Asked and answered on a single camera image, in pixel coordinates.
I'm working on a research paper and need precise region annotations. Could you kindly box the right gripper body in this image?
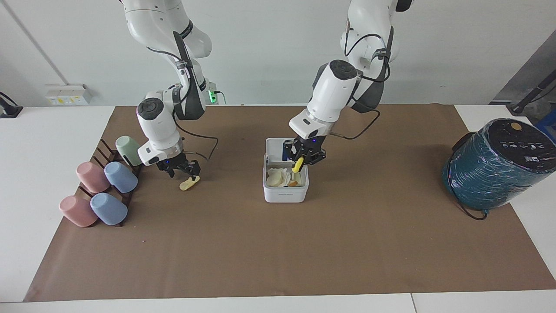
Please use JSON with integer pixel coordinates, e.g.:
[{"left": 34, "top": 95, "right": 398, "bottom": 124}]
[{"left": 156, "top": 155, "right": 185, "bottom": 173}]

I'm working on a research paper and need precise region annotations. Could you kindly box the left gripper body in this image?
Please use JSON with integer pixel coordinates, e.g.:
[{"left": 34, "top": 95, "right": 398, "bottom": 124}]
[{"left": 295, "top": 135, "right": 328, "bottom": 153}]

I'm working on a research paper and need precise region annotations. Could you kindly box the pale yellow trash piece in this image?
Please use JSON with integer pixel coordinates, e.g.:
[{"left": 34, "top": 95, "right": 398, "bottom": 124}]
[{"left": 179, "top": 175, "right": 201, "bottom": 191}]

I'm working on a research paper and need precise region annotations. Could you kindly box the white trash bin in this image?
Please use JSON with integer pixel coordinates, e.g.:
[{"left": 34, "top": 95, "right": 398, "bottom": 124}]
[{"left": 263, "top": 138, "right": 310, "bottom": 203}]

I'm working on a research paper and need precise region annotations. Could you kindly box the white crumpled paper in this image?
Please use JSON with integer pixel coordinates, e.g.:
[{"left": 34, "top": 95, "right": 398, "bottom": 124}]
[{"left": 266, "top": 167, "right": 293, "bottom": 188}]

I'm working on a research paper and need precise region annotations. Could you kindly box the green cup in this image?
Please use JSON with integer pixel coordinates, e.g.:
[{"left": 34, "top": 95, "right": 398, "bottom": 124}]
[{"left": 115, "top": 136, "right": 143, "bottom": 167}]

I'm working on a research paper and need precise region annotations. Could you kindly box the blue cup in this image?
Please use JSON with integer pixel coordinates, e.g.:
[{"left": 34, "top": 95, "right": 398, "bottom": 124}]
[
  {"left": 90, "top": 193, "right": 129, "bottom": 226},
  {"left": 104, "top": 161, "right": 139, "bottom": 194}
]

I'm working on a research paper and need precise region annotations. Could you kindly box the dark brown cup rack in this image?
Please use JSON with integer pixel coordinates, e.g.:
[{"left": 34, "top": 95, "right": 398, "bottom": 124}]
[{"left": 77, "top": 139, "right": 144, "bottom": 228}]

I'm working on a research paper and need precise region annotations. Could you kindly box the pink cup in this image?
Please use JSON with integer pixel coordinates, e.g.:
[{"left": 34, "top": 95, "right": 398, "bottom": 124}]
[
  {"left": 59, "top": 195, "right": 98, "bottom": 228},
  {"left": 76, "top": 162, "right": 112, "bottom": 194}
]

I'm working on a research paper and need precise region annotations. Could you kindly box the black stand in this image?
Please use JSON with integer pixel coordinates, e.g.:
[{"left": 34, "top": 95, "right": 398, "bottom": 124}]
[
  {"left": 507, "top": 70, "right": 556, "bottom": 116},
  {"left": 0, "top": 92, "right": 23, "bottom": 119}
]

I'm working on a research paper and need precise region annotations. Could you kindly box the teal wrapped cylindrical appliance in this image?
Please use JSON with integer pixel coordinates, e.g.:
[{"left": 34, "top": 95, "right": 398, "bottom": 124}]
[{"left": 442, "top": 118, "right": 556, "bottom": 212}]

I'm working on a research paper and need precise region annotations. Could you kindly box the white wall socket box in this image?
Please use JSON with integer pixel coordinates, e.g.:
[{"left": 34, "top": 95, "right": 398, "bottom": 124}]
[{"left": 45, "top": 84, "right": 93, "bottom": 106}]

